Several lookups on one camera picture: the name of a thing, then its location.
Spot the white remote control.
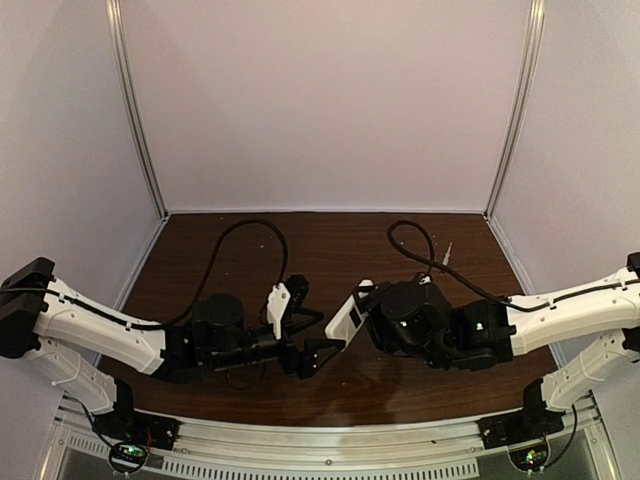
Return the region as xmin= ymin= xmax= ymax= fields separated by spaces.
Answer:
xmin=324 ymin=279 xmax=372 ymax=351

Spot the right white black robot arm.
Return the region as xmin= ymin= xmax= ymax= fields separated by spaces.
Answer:
xmin=353 ymin=253 xmax=639 ymax=418

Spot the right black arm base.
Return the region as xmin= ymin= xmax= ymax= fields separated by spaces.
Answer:
xmin=477 ymin=408 xmax=564 ymax=475

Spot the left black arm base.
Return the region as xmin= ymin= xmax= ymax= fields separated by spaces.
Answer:
xmin=90 ymin=410 xmax=181 ymax=476

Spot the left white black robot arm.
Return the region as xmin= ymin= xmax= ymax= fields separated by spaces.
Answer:
xmin=1 ymin=257 xmax=346 ymax=416

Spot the small silver screwdriver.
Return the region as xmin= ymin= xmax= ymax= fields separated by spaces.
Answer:
xmin=442 ymin=242 xmax=453 ymax=266

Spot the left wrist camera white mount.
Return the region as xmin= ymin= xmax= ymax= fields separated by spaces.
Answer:
xmin=266 ymin=274 xmax=309 ymax=340

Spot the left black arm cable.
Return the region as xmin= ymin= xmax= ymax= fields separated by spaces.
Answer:
xmin=124 ymin=219 xmax=292 ymax=331

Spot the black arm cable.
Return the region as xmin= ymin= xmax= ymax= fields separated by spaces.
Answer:
xmin=124 ymin=219 xmax=292 ymax=331
xmin=387 ymin=220 xmax=640 ymax=314

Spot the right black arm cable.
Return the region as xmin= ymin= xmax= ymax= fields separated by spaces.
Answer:
xmin=387 ymin=220 xmax=640 ymax=314

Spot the front aluminium rail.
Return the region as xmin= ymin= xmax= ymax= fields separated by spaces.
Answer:
xmin=35 ymin=395 xmax=621 ymax=479

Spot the right aluminium frame post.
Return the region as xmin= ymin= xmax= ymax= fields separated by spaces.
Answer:
xmin=484 ymin=0 xmax=546 ymax=221

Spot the aluminium frame post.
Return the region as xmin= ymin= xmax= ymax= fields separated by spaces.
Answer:
xmin=484 ymin=0 xmax=546 ymax=221
xmin=105 ymin=0 xmax=169 ymax=220

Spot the left aluminium frame post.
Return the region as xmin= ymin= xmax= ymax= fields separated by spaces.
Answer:
xmin=105 ymin=0 xmax=169 ymax=220

